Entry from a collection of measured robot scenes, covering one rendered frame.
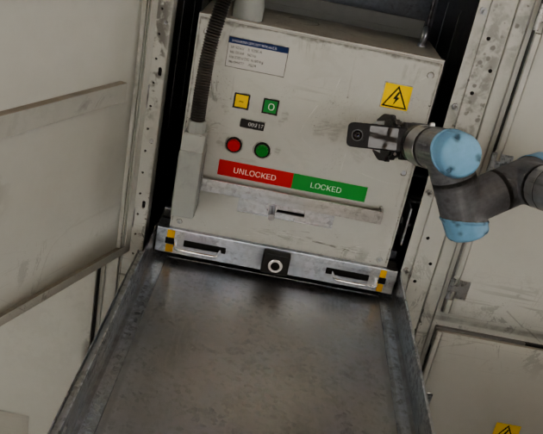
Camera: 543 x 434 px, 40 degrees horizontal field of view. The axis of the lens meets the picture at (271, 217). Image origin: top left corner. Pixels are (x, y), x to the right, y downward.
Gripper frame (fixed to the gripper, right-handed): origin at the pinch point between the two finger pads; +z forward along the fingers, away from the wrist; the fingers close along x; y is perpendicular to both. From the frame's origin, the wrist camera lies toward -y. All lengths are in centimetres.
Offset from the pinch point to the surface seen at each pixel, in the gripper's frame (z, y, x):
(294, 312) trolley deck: 0.7, -10.8, -38.8
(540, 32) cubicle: -12.8, 26.5, 23.3
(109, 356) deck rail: -16, -49, -43
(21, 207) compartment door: -5, -66, -20
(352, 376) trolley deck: -19.8, -4.3, -44.3
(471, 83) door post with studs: -6.0, 17.5, 12.5
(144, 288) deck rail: 6, -42, -37
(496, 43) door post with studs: -8.8, 19.7, 20.5
